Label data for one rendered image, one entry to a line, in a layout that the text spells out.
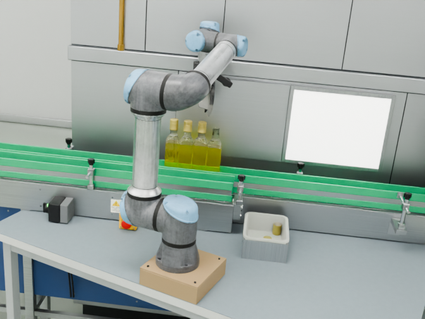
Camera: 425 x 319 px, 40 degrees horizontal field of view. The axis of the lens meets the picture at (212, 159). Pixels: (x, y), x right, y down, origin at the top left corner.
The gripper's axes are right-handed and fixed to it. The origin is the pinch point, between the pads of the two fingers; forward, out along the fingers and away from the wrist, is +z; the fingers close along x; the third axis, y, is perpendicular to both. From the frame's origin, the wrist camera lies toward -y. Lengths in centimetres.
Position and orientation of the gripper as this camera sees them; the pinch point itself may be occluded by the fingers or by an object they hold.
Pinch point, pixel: (209, 111)
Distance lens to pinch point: 235.0
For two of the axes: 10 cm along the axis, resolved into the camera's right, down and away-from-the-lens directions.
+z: -0.7, 9.3, 3.6
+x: 2.3, 3.6, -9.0
